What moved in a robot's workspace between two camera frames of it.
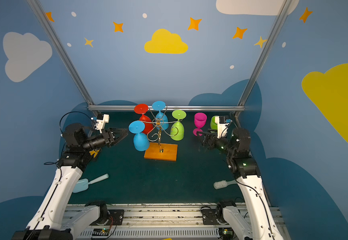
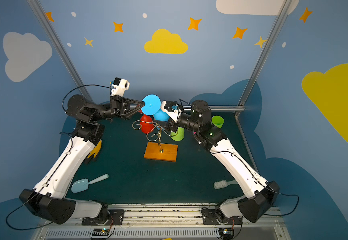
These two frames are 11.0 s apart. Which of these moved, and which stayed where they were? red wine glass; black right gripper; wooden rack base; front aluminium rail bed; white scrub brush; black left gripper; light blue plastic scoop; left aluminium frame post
Moved: black left gripper; black right gripper
Stayed: red wine glass; white scrub brush; light blue plastic scoop; front aluminium rail bed; left aluminium frame post; wooden rack base
